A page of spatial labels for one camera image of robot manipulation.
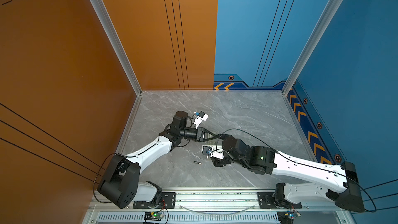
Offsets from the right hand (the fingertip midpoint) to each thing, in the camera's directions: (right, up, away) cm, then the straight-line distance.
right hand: (212, 144), depth 70 cm
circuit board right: (+34, -34, 0) cm, 48 cm away
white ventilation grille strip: (-10, -33, -1) cm, 35 cm away
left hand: (+1, +2, +3) cm, 4 cm away
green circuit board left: (-27, -33, 0) cm, 43 cm away
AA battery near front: (-7, -14, +14) cm, 21 cm away
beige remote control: (0, +1, 0) cm, 1 cm away
